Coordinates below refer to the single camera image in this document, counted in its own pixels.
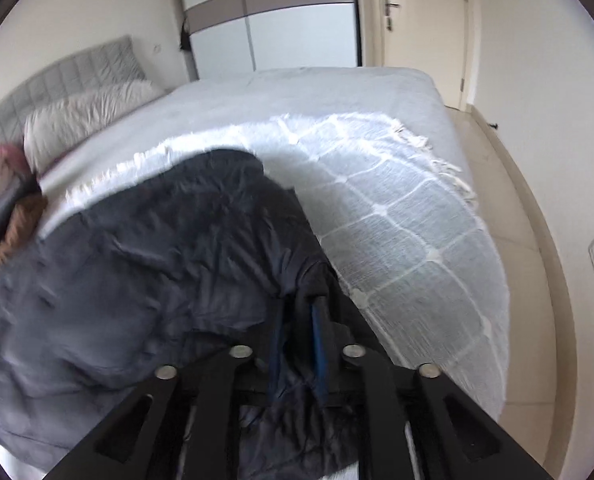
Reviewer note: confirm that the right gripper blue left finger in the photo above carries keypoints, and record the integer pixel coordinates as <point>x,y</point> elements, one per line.
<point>274,347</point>

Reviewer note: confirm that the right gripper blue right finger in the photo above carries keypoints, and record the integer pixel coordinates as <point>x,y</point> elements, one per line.
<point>324,350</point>

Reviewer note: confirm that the dark navy puffer jacket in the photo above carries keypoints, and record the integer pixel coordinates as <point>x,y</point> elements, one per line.
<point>168,272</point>

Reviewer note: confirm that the cream bedroom door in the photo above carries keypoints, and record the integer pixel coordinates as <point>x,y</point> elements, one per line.
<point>430,36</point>

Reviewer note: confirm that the white bed mattress sheet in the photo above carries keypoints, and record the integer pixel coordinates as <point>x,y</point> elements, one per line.
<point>407,95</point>

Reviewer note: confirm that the brown fur hood trim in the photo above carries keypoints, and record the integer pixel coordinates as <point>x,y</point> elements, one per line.
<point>23,223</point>

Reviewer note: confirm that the white sliding wardrobe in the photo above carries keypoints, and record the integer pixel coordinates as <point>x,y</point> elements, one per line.
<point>222,38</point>

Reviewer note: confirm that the white cream pillow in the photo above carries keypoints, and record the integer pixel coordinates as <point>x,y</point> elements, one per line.
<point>54,130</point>

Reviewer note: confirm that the grey padded headboard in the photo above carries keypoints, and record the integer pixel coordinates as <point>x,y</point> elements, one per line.
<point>88,69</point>

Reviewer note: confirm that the door handle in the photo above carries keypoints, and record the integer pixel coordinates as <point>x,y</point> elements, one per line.
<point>388,5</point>

